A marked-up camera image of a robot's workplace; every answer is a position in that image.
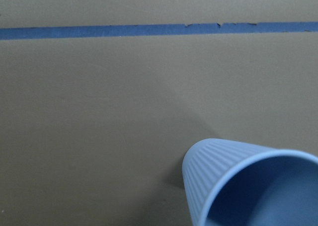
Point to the blue ribbed cup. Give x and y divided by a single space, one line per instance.
229 183

